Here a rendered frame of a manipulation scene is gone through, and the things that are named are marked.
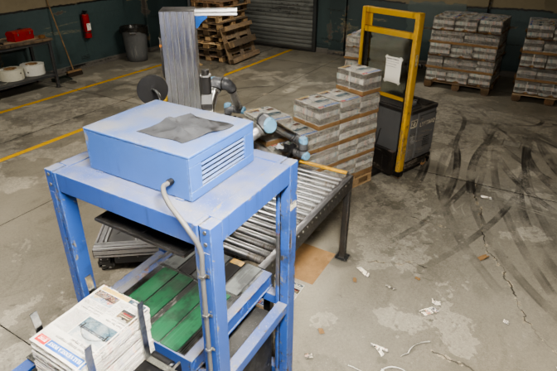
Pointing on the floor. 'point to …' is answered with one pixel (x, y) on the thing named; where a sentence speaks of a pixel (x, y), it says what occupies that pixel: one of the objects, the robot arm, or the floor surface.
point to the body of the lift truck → (418, 139)
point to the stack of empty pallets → (210, 34)
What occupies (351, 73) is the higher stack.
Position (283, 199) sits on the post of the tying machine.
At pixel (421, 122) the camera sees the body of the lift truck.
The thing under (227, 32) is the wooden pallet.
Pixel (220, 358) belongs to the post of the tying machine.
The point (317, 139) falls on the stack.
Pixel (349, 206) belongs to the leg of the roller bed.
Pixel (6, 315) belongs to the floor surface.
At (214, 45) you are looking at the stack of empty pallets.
